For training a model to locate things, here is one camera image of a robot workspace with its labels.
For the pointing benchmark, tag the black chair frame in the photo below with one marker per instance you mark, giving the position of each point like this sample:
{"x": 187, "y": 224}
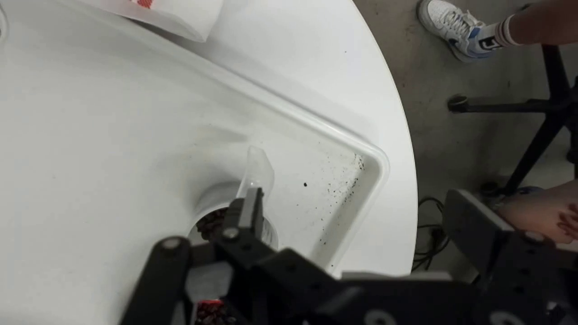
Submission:
{"x": 553, "y": 108}

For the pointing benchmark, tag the red plastic bowl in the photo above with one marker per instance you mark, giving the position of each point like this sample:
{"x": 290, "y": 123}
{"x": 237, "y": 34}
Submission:
{"x": 208, "y": 310}

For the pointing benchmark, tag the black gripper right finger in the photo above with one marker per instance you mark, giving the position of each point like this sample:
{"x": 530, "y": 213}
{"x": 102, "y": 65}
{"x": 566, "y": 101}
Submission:
{"x": 517, "y": 271}

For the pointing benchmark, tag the person bare leg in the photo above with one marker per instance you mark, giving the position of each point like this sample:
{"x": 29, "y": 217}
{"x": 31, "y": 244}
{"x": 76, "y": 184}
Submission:
{"x": 535, "y": 209}
{"x": 542, "y": 20}

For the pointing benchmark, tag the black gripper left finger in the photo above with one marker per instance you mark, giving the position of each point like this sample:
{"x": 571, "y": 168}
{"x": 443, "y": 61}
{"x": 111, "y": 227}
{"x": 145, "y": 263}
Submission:
{"x": 253, "y": 263}

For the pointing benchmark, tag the white cloth red stripe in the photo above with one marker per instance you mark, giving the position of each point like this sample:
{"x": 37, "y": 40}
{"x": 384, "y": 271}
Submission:
{"x": 174, "y": 14}

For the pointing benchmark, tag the white plastic tray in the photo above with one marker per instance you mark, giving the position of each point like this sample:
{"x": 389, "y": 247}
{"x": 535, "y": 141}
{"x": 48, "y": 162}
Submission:
{"x": 91, "y": 150}

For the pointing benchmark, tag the white sneaker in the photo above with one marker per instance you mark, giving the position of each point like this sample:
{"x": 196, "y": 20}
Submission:
{"x": 452, "y": 23}

